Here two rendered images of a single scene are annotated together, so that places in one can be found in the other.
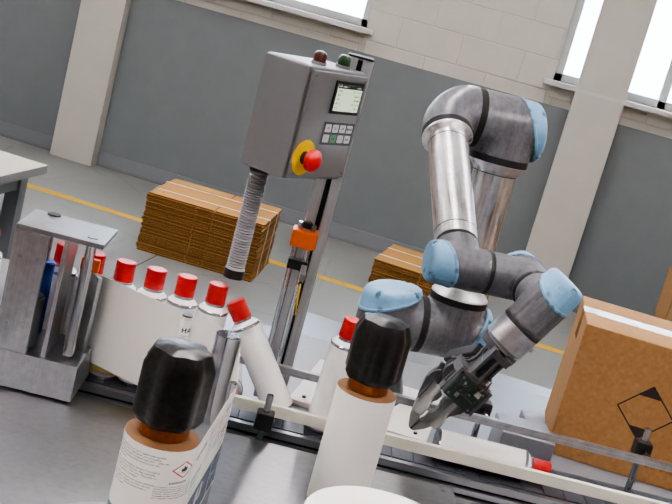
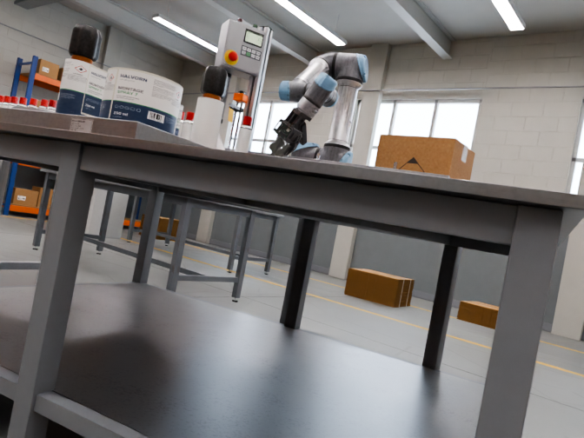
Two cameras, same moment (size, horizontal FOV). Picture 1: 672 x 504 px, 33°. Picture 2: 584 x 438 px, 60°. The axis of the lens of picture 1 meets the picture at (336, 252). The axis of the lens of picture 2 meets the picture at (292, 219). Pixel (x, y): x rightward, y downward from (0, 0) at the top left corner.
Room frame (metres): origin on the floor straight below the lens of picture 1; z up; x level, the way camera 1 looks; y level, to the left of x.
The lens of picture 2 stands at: (0.28, -1.21, 0.72)
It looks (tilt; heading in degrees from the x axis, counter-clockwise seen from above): 0 degrees down; 29
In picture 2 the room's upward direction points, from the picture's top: 11 degrees clockwise
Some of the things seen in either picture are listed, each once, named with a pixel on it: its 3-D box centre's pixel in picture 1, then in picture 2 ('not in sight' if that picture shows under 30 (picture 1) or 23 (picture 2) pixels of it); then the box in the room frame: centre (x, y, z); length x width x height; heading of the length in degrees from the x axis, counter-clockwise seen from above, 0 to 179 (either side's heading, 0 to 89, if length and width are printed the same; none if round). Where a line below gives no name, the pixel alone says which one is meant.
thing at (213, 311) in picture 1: (205, 340); not in sight; (1.84, 0.17, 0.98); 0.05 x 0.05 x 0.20
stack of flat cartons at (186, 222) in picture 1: (210, 227); (379, 287); (6.02, 0.69, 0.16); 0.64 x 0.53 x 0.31; 86
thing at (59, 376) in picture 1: (53, 304); not in sight; (1.73, 0.41, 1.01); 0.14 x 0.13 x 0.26; 93
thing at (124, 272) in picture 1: (114, 318); not in sight; (1.82, 0.33, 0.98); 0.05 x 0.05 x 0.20
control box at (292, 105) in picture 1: (306, 118); (240, 50); (1.92, 0.11, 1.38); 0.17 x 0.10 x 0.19; 148
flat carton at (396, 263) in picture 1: (432, 284); (494, 316); (6.33, -0.58, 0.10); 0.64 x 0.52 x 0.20; 78
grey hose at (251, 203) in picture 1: (247, 220); (222, 98); (1.94, 0.16, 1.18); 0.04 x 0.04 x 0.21
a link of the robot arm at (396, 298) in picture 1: (389, 315); (305, 157); (2.20, -0.14, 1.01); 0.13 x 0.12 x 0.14; 103
